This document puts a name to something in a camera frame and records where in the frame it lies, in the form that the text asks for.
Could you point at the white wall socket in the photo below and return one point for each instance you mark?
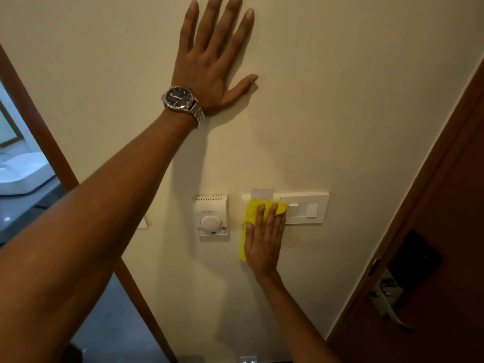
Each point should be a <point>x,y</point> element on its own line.
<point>248,359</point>

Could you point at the black door lock plate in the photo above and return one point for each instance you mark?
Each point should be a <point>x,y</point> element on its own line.
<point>414,257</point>

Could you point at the white wall switch plate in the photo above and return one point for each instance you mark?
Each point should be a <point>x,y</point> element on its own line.
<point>315,202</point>

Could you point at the white ceramic sink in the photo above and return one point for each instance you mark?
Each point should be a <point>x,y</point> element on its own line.
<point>22,171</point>

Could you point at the brown wooden door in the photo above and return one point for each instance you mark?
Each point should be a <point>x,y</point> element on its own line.
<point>450,207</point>

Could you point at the person's left little finger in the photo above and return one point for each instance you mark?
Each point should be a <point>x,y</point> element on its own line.
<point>188,26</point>

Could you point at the small white wall plate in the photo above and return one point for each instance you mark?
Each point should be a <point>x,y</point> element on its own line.
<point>143,223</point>

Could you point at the dark bathroom counter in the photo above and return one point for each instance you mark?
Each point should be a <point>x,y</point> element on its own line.
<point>22,211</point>

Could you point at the brown wooden door jamb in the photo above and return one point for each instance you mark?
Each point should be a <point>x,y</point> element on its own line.
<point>423,173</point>

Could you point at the person's right forearm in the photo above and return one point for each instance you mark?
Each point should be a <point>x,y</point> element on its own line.
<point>295,321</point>

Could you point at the white dial thermostat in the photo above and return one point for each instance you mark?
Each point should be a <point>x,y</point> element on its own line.
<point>210,219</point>

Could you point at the person's left thumb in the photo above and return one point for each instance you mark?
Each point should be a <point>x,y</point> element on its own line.
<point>242,85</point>

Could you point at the person's left hand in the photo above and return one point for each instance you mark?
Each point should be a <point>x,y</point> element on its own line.
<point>202,67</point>

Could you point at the yellow cleaning cloth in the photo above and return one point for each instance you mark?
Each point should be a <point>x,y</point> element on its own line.
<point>250,211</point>

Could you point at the person's left forearm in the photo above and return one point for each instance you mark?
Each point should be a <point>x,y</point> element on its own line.
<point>75,241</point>

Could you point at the person's left middle finger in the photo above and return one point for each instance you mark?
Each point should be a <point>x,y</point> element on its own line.
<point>225,22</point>

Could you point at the silver wristwatch with dark dial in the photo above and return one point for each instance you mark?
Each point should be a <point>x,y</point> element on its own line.
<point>179,98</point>

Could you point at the person's right hand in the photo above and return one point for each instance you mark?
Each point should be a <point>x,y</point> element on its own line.
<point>264,249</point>

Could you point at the person's right middle finger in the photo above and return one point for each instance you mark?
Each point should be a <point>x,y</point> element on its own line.
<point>271,221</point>

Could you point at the metal door latch plate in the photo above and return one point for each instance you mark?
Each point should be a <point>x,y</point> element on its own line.
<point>374,266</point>

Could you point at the person's right thumb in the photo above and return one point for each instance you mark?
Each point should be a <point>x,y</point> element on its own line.
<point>249,238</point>

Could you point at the grey key card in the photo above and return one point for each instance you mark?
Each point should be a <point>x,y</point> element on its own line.
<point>262,194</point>

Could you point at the framed bathroom mirror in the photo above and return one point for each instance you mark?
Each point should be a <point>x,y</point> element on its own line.
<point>6,128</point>

